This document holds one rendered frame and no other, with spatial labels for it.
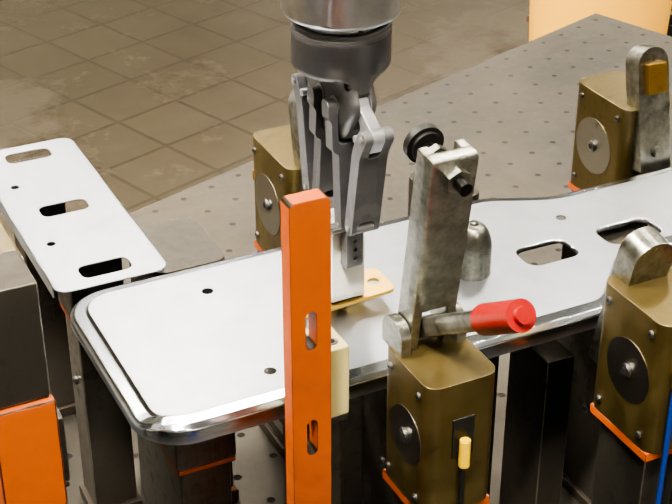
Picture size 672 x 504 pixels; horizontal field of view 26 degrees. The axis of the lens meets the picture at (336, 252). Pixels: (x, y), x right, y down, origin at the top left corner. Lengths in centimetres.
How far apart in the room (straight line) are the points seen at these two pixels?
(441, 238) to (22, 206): 51
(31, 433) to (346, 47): 36
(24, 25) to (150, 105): 74
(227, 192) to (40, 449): 113
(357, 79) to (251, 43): 332
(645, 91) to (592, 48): 107
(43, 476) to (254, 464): 60
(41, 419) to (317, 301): 20
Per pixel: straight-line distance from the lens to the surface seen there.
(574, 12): 344
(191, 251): 132
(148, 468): 125
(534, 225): 133
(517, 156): 213
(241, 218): 196
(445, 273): 102
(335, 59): 106
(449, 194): 98
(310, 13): 104
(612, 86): 151
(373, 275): 121
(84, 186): 141
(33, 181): 142
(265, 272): 125
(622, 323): 111
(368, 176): 109
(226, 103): 399
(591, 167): 152
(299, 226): 94
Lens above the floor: 164
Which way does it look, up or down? 30 degrees down
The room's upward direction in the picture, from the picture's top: straight up
